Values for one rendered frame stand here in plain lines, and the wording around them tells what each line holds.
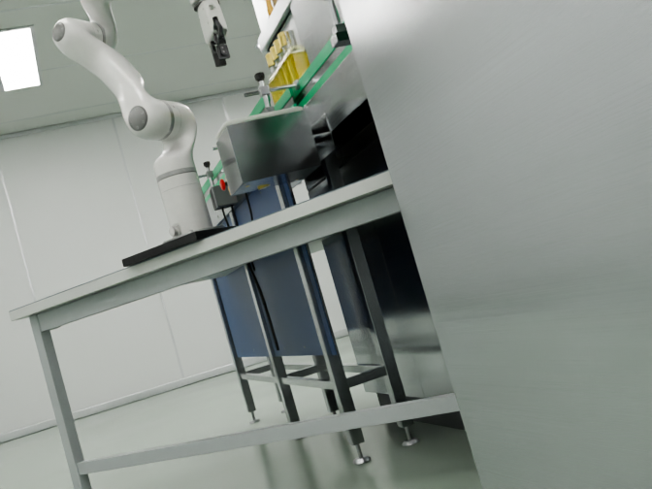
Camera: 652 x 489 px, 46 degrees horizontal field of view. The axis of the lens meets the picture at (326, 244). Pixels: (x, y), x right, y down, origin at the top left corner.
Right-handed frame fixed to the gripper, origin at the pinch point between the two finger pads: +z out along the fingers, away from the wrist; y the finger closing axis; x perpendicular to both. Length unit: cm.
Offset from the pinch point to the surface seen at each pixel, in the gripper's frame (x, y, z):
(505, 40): -2, -125, 48
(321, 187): -41, 65, 34
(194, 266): 21, 14, 54
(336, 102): -19.2, -24.2, 25.8
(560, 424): -1, -110, 99
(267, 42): -39, 72, -28
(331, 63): -21.4, -23.4, 15.2
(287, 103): -19.7, 13.5, 13.3
